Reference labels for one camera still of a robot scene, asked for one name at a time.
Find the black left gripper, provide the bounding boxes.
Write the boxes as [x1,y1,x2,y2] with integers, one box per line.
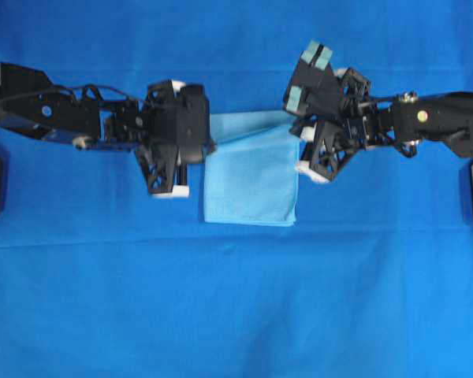
[136,80,192,198]

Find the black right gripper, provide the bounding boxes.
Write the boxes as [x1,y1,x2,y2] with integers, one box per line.
[289,68,373,183]

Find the light blue towel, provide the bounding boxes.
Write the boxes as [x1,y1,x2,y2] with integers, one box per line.
[203,110,300,227]

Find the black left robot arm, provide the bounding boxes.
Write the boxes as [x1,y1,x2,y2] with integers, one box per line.
[0,62,190,198]

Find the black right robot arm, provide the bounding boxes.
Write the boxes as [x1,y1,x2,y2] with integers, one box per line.
[284,65,473,183]

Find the dark blue table cloth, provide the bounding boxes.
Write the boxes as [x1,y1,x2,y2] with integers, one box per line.
[0,1,473,377]

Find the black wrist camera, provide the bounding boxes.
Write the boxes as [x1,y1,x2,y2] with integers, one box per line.
[176,84,216,165]

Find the right wrist camera teal pads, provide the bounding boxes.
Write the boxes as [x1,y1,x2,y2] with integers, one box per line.
[283,40,344,118]

